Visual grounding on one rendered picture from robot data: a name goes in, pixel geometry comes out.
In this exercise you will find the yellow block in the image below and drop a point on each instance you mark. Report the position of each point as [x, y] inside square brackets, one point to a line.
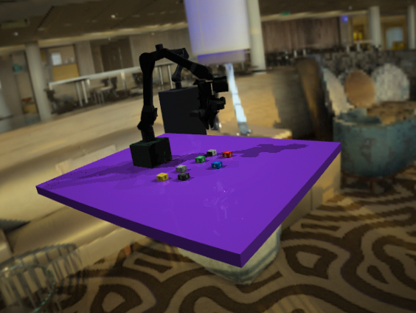
[162, 177]

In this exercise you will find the blue block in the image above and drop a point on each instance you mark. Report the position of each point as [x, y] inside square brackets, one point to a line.
[217, 164]

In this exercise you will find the red block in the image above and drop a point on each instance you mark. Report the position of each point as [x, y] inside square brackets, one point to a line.
[227, 154]

